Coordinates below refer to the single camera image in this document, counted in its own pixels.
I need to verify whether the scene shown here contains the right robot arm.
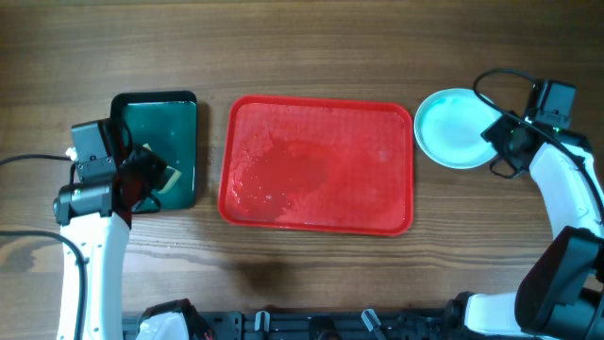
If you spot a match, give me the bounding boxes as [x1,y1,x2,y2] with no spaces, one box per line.
[440,78,603,339]

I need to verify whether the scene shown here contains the light blue plate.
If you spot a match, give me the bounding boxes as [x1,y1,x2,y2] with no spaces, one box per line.
[413,88,501,169]

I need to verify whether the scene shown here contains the left black cable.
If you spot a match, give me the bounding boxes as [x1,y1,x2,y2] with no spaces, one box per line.
[0,153,90,340]

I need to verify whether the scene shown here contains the red plastic tray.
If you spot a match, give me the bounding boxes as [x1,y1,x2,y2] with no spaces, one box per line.
[217,94,414,236]

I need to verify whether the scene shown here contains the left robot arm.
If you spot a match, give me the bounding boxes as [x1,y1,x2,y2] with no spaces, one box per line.
[53,118,170,339]

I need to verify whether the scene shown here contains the green yellow sponge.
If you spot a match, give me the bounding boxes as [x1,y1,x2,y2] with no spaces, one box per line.
[137,144,181,195]

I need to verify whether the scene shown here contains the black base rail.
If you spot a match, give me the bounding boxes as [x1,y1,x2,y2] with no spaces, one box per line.
[121,306,454,340]

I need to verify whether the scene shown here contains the black tray with green water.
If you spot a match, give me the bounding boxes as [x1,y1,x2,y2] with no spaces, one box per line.
[110,91,198,211]

